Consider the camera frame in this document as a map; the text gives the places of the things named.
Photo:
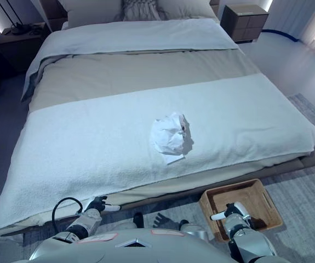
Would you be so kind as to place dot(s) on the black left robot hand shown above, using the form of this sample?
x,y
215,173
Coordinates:
x,y
98,204

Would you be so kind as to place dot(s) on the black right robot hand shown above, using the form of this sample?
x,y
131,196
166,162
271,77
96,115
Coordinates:
x,y
236,209

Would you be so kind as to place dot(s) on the white garment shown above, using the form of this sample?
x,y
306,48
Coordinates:
x,y
165,137

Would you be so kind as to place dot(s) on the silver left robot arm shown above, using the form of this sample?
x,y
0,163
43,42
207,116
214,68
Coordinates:
x,y
87,222

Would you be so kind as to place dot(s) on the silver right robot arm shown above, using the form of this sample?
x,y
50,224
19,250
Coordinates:
x,y
245,241

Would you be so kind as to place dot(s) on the wooden laundry basket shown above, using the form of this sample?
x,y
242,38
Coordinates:
x,y
258,194

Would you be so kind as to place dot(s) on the white fluffy bed blanket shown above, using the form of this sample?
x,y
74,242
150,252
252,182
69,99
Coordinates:
x,y
91,137

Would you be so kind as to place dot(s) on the left robot leg black foot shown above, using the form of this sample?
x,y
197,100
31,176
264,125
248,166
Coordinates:
x,y
138,219

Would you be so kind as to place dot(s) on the silver right robot leg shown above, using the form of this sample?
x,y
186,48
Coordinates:
x,y
194,228

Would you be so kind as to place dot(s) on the silver robot torso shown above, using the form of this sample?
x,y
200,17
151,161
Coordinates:
x,y
132,249

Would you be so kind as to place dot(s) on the beige duvet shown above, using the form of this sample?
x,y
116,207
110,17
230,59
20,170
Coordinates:
x,y
119,74

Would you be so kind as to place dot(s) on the white folded top sheet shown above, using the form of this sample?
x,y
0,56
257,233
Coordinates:
x,y
132,35

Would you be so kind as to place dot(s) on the low dark wooden nightstand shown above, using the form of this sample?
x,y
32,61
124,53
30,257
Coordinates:
x,y
20,49

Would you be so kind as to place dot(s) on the brown cube nightstand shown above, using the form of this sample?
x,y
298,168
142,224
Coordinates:
x,y
242,23

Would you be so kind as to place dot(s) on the brown headboard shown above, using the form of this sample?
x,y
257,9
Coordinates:
x,y
54,16

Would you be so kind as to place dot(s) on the plain white pillow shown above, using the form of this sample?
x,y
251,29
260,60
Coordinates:
x,y
187,6
91,9

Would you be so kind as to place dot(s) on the grey patterned pillow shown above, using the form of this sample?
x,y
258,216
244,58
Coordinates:
x,y
140,8

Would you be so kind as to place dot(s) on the black floor lamp stand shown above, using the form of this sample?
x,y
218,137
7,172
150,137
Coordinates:
x,y
14,13

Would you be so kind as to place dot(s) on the brown upholstered bed frame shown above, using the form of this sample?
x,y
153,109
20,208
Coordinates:
x,y
310,161

